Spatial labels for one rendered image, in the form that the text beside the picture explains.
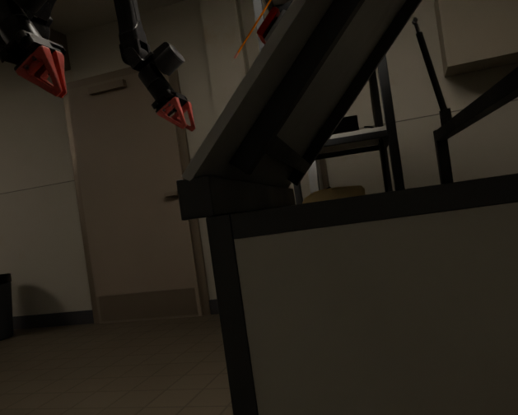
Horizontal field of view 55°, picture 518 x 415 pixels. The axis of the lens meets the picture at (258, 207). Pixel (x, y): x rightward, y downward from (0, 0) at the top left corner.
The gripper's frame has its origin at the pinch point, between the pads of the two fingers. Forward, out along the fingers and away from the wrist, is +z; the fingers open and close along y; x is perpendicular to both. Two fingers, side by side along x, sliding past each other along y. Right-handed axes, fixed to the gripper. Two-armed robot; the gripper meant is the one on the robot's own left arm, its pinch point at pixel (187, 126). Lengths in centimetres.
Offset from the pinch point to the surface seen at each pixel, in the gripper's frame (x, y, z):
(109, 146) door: 141, 251, -136
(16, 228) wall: 271, 256, -143
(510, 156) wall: -98, 257, 70
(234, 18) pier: -11, 245, -139
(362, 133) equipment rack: -33, 77, 20
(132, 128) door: 115, 251, -133
